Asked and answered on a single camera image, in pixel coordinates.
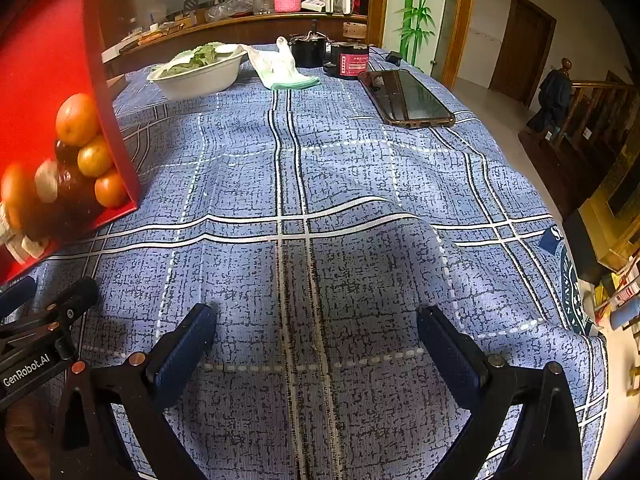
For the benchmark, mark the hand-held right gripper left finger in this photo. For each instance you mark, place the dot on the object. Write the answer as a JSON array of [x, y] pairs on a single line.
[[187, 347]]

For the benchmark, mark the clear plastic bag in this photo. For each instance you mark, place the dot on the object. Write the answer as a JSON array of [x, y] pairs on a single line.
[[230, 7]]

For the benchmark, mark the white bowl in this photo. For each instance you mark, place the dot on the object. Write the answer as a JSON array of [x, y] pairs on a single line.
[[200, 85]]

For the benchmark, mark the white food piece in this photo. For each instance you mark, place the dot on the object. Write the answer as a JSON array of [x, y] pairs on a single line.
[[35, 246], [15, 251]]

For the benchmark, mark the flat white box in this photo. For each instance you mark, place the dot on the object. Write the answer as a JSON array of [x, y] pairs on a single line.
[[117, 51]]

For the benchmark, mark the green lettuce leaves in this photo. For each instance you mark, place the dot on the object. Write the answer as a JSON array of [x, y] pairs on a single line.
[[200, 55]]

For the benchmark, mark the dark blue jacket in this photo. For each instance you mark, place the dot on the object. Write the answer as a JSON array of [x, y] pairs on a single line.
[[552, 92]]

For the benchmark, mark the white and green towel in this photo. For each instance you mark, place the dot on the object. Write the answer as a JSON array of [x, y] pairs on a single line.
[[280, 72]]

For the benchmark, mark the small white box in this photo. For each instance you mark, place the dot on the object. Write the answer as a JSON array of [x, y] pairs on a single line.
[[314, 4]]

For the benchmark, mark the white appliance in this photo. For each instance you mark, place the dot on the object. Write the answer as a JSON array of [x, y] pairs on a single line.
[[344, 2]]

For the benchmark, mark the smartphone in brown case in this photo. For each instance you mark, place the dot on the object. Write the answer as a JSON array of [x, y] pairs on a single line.
[[410, 95]]

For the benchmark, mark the red box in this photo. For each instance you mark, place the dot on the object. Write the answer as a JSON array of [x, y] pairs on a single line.
[[45, 35]]

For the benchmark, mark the red and black jar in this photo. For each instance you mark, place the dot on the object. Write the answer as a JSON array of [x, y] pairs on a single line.
[[352, 60]]

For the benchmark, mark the person's left forearm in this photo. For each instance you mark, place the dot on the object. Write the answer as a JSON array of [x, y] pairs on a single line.
[[22, 435]]

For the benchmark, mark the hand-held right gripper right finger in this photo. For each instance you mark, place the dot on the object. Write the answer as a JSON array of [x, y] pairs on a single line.
[[447, 350]]

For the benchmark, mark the black charger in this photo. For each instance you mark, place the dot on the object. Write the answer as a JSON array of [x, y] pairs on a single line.
[[395, 57]]

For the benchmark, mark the pile of colourful packages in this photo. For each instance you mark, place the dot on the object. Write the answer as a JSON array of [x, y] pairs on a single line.
[[620, 300]]

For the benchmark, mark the brown tape roll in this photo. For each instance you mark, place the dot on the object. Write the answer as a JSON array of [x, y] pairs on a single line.
[[355, 29]]

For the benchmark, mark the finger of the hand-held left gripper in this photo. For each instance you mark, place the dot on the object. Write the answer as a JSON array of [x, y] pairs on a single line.
[[75, 300], [17, 293]]

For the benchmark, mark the black pot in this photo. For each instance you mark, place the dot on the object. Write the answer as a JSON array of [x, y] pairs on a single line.
[[307, 52]]

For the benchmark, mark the wooden counter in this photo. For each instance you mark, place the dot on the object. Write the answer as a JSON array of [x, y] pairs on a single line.
[[250, 27]]

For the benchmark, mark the wooden stair railing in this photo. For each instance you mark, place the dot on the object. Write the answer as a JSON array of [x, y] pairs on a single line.
[[595, 110]]

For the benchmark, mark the green bamboo wall sticker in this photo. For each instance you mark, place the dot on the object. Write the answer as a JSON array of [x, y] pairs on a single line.
[[417, 5]]

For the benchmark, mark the brown wooden door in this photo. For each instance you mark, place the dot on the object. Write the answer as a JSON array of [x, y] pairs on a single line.
[[522, 50]]

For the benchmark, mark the blue checked tablecloth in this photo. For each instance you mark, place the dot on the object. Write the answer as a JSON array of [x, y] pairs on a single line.
[[350, 185]]

